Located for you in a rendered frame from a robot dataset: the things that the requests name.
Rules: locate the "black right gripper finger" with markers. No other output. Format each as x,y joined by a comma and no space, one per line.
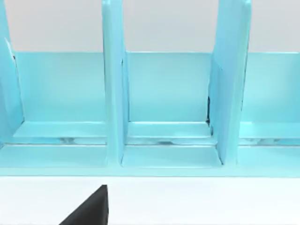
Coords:
93,208

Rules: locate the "light blue rack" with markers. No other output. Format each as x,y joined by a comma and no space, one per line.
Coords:
164,89

